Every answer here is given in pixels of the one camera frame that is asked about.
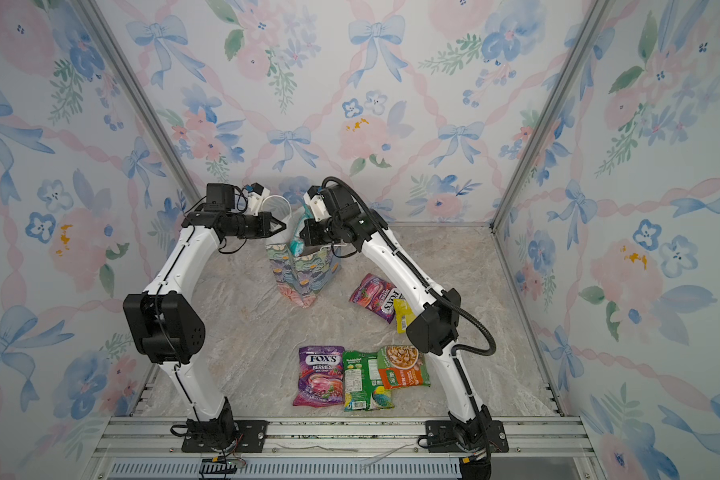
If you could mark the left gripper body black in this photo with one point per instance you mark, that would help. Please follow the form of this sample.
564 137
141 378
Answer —
250 227

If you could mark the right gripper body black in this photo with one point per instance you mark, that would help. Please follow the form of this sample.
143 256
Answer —
326 234

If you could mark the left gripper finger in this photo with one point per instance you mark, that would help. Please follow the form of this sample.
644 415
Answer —
277 223
278 230

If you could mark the teal snack packet back side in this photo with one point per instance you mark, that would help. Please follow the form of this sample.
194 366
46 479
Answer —
297 243

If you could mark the floral paper gift bag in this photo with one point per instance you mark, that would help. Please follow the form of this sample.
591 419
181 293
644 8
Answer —
298 279

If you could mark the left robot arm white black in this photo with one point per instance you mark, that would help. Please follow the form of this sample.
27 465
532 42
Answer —
166 328

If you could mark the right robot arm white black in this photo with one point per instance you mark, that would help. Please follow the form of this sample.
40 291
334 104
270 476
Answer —
442 329

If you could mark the purple Fox's berries bag upper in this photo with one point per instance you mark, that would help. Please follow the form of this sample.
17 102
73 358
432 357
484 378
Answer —
377 295

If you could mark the purple fox's berries bag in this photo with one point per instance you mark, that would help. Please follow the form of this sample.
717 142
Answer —
321 375
377 295

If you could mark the purple Fox's berries bag lower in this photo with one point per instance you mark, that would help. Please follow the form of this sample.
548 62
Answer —
321 375

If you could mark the yellow snack packet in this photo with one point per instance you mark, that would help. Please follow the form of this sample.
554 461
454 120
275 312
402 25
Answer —
404 315

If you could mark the orange green cereal packet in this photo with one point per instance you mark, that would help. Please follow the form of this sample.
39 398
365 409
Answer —
401 367

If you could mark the green snack packet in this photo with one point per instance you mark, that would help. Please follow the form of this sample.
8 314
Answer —
363 386

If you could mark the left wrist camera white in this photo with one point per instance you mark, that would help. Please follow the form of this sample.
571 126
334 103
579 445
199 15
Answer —
256 194

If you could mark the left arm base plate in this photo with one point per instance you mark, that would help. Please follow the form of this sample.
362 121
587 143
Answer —
241 436

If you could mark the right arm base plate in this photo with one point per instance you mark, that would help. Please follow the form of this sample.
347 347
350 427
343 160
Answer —
471 438

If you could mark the aluminium rail frame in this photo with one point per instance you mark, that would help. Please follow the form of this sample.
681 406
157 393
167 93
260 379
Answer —
346 448

